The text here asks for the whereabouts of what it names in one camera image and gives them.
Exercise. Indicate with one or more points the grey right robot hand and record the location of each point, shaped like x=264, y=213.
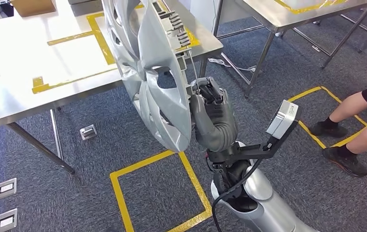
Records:
x=215, y=112

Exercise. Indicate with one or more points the silver wheel cover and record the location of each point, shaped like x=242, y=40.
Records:
x=161, y=64

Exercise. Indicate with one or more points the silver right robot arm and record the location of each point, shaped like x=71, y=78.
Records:
x=266, y=205

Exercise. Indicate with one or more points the steel workbench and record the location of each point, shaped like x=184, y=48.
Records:
x=17, y=64

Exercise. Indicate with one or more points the white cabinet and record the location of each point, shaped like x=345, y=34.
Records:
x=202, y=16

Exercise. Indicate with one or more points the yellow floor tape square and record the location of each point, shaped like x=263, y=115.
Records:
x=311, y=134
x=119, y=198

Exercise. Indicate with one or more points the metal floor socket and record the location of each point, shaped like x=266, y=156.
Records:
x=88, y=132
x=6, y=189
x=6, y=221

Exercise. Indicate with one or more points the person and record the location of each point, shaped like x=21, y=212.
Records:
x=350, y=107

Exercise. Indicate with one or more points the yellow tape rectangle outline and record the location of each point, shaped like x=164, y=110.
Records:
x=100, y=38

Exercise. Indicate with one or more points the short yellow tape strip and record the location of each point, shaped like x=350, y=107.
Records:
x=68, y=37

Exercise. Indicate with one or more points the brown cardboard box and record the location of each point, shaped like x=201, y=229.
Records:
x=34, y=8

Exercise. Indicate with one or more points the steel frame table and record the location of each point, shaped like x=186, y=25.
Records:
x=266, y=12

